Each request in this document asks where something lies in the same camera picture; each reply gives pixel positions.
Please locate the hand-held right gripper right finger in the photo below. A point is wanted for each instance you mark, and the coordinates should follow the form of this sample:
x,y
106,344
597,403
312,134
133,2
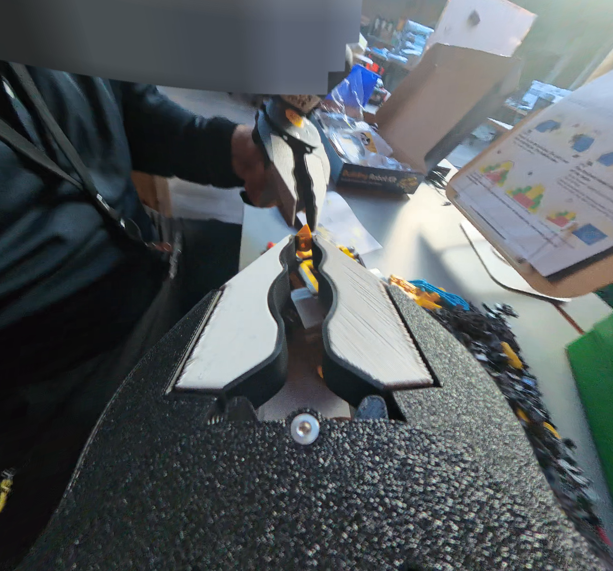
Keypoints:
x,y
373,331

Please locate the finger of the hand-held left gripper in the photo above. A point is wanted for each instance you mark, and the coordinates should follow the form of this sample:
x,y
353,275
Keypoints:
x,y
285,178
320,183

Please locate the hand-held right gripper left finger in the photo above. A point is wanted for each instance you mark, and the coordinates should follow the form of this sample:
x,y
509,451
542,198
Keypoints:
x,y
234,336

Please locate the toy instruction booklet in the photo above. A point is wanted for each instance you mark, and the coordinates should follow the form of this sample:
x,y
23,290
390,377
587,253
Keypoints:
x,y
345,226

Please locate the person's left forearm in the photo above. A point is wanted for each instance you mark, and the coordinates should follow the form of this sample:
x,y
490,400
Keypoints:
x,y
182,140

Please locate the person's left hand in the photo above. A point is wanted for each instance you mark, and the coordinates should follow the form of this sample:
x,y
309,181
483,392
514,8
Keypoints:
x,y
251,169

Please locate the blue cardboard toy box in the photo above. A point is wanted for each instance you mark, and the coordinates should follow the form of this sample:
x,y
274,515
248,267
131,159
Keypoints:
x,y
373,181

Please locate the yellow toy boom assembly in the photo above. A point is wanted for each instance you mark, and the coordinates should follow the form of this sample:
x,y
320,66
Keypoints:
x,y
412,293

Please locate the clear plastic parts bags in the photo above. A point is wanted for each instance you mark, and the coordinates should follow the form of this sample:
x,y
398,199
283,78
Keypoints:
x,y
354,135

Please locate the blue brick separator tool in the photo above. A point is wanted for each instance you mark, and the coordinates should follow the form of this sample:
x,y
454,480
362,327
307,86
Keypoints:
x,y
440,295

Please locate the pile of toy building pieces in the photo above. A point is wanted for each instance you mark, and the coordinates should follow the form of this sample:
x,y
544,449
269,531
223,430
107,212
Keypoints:
x,y
503,350

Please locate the white stand base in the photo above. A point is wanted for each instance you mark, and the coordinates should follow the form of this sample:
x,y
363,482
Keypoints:
x,y
498,264

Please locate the brown cardboard box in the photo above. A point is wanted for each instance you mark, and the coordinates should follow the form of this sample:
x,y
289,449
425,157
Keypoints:
x,y
445,102

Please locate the wooden display board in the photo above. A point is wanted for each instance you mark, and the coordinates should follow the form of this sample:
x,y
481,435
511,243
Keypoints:
x,y
565,283

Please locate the green plastic bin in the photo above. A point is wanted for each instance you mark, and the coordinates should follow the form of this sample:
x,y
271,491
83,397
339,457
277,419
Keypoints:
x,y
594,389

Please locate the printed instruction sheet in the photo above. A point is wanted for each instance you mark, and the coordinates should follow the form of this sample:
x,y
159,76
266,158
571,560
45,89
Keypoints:
x,y
550,173

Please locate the person's torso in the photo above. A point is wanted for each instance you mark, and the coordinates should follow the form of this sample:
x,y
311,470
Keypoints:
x,y
48,197

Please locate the yellow zipper pull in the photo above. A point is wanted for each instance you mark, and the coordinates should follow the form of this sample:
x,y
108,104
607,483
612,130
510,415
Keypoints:
x,y
5,489

